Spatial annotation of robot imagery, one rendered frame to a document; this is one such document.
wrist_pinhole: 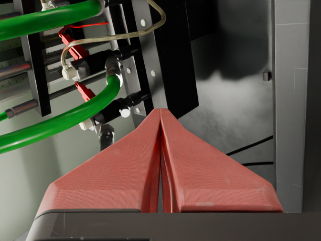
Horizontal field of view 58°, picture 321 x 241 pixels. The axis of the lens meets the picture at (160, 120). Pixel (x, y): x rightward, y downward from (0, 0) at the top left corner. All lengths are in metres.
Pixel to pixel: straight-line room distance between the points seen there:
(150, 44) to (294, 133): 0.24
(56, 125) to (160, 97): 0.27
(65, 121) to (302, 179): 0.32
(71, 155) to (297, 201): 0.54
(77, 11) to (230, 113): 0.42
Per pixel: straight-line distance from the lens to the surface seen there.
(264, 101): 0.56
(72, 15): 0.26
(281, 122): 0.41
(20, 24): 0.24
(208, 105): 0.63
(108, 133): 0.38
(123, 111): 0.45
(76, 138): 0.78
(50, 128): 0.25
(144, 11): 0.46
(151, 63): 0.47
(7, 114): 0.61
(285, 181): 0.46
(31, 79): 0.60
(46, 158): 0.76
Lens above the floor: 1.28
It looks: 36 degrees down
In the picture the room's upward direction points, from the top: 121 degrees counter-clockwise
